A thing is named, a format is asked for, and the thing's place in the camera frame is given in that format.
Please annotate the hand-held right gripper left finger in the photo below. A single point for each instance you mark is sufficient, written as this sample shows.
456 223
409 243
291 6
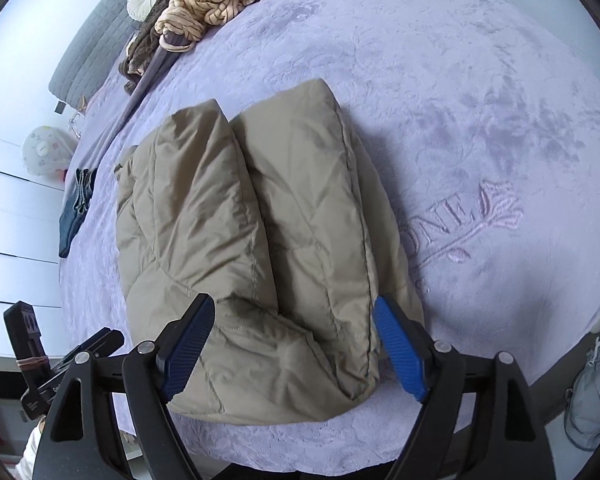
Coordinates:
190 345

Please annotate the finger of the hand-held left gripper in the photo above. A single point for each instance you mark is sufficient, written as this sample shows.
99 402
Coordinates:
105 341

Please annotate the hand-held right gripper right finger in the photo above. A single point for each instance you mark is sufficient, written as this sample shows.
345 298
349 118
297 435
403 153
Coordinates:
400 345

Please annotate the beige puffer jacket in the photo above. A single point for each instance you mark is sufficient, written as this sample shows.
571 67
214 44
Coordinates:
260 210

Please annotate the person's left forearm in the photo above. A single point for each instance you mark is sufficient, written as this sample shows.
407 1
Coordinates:
30 455

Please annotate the white wardrobe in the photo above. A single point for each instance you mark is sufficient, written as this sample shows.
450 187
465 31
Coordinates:
15 220

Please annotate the blue denim jeans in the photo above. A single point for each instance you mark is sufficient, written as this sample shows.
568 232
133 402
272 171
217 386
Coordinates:
77 210

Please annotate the light grey backpack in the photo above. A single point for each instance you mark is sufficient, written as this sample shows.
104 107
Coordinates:
595 390

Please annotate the lavender plush blanket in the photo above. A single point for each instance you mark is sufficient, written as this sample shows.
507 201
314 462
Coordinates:
455 110

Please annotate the brown fuzzy blanket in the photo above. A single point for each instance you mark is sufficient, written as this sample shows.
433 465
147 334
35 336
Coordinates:
147 45

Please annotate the grey quilted headboard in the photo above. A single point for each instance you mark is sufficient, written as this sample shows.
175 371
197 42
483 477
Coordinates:
100 25

